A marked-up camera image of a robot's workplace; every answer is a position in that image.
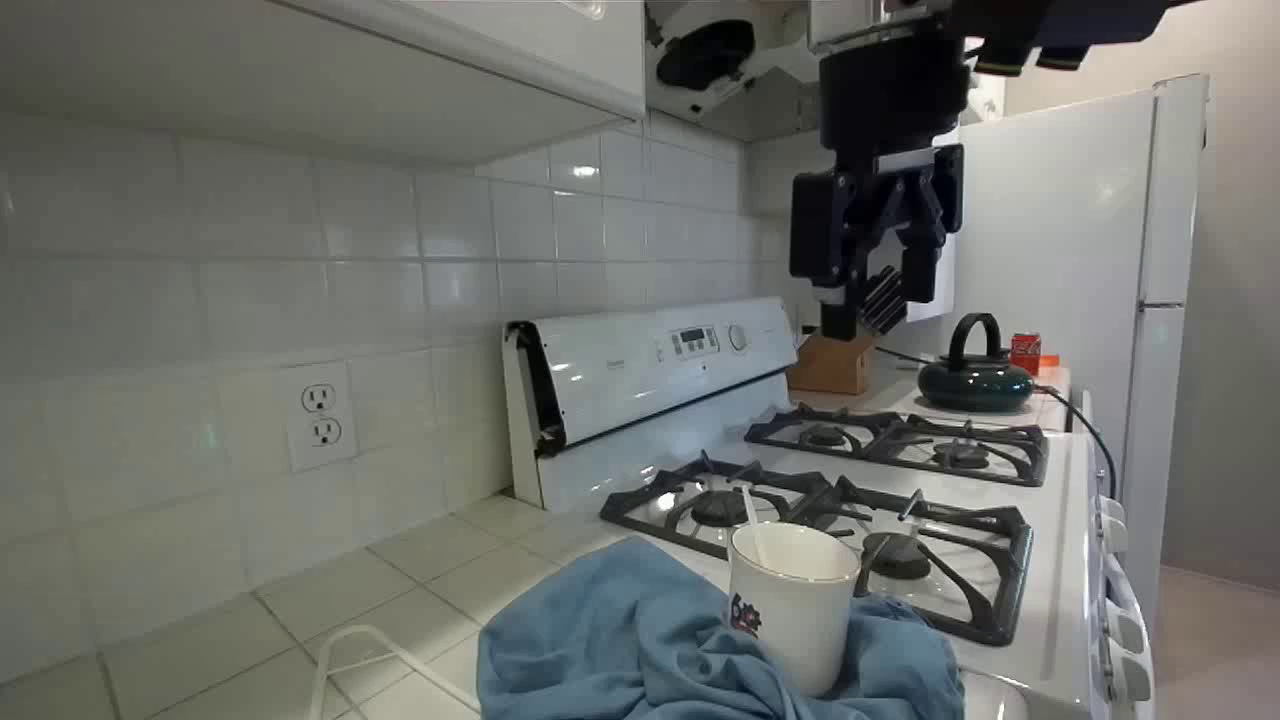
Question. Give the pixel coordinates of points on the white gas stove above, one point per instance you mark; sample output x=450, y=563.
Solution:
x=642, y=364

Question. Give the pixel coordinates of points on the small red object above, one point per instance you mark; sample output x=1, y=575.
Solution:
x=1025, y=352

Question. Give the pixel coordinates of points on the white upper cabinet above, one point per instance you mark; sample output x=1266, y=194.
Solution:
x=334, y=66

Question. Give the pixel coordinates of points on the black burner grate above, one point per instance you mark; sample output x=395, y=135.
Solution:
x=907, y=441
x=814, y=506

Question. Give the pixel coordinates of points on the blue cloth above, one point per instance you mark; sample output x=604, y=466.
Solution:
x=612, y=647

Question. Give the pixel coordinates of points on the wooden knife block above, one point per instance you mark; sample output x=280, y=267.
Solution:
x=831, y=364

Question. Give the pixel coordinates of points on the white printed mug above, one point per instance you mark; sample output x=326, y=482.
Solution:
x=793, y=621

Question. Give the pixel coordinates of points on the white wall outlet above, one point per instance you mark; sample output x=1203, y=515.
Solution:
x=321, y=418

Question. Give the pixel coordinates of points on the white plastic fork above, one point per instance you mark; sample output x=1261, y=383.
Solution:
x=755, y=522

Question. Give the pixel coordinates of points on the white refrigerator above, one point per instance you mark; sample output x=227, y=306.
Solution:
x=1066, y=241

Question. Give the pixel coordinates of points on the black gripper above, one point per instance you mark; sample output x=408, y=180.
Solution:
x=891, y=97

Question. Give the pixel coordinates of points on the white range hood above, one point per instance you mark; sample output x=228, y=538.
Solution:
x=720, y=66

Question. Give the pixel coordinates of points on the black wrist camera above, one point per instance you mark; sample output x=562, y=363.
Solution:
x=1066, y=26

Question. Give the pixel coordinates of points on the dark teal kettle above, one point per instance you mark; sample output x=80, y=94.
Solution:
x=973, y=385

